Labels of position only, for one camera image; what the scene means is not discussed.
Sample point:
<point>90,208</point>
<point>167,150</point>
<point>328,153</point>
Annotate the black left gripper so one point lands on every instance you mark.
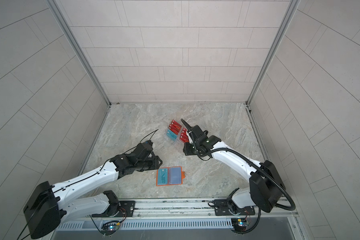
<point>156,160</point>

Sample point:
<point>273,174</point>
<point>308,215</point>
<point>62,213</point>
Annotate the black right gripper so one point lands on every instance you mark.
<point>186,150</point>

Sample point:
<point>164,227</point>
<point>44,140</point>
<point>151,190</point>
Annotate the orange card holder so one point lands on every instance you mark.
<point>176,176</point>

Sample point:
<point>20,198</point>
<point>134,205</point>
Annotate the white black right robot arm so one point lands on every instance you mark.
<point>265,184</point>

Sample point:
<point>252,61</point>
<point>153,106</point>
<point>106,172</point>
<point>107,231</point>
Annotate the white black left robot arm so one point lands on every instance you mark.
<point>53,204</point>

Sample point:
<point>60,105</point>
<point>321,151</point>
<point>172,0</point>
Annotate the red card right stack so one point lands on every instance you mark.
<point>184,136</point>

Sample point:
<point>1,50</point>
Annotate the red card stack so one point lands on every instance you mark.
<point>175,127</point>
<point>184,136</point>

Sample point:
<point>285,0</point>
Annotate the red card left stack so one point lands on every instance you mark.
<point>175,127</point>

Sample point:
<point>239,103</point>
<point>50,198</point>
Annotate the teal card left stack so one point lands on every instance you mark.
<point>171,135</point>

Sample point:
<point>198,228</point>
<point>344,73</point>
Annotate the vent grille strip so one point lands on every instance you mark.
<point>150,224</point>

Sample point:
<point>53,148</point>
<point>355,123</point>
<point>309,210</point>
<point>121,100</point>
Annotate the left circuit board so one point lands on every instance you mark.
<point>110,228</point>

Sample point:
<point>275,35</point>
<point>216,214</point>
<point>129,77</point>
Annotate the circuit board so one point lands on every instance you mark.
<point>110,228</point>
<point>239,225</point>

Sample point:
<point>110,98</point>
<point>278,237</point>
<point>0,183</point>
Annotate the right circuit board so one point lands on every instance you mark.
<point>239,225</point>

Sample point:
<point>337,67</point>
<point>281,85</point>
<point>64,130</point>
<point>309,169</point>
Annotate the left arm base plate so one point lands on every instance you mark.
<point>124,209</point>

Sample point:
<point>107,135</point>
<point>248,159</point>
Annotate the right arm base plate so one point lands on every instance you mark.
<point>224,207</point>

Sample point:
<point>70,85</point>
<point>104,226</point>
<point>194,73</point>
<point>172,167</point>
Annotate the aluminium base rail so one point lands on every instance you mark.
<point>144,208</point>

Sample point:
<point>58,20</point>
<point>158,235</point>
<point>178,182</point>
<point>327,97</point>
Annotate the aluminium corner post left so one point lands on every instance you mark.
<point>56,12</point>

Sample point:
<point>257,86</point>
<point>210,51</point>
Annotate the aluminium corner post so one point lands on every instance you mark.
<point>56,12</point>
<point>293,5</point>

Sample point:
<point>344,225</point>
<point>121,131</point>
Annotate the aluminium corner post right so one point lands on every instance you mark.
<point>293,5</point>

